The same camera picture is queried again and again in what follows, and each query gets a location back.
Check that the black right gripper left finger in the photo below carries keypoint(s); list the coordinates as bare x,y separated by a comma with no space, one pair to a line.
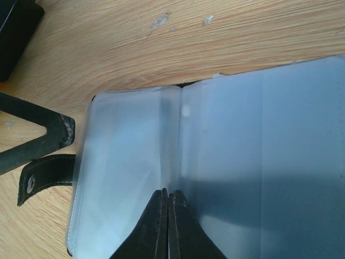
149,238

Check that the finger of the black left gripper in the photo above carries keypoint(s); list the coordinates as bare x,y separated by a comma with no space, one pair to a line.
60,132

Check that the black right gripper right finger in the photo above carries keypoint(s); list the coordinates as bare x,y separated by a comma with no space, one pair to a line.
187,239

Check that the black leather card holder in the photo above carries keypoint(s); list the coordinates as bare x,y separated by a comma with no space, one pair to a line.
259,157

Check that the black far sorting bin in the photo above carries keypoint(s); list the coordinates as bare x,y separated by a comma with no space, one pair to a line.
19,20

